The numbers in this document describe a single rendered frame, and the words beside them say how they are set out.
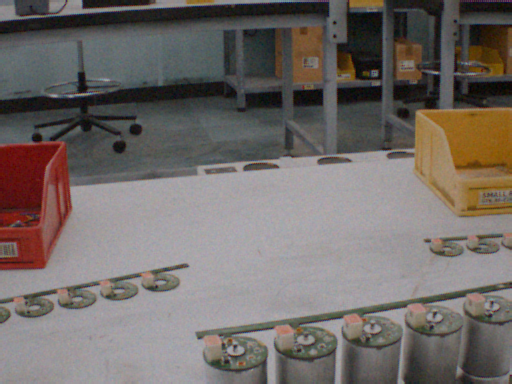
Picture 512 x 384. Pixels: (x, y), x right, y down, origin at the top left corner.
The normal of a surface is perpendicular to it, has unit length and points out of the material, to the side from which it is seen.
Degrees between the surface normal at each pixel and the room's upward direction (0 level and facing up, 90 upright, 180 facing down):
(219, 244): 0
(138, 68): 90
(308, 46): 90
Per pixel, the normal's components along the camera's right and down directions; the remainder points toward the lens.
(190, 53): 0.21, 0.31
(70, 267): -0.02, -0.95
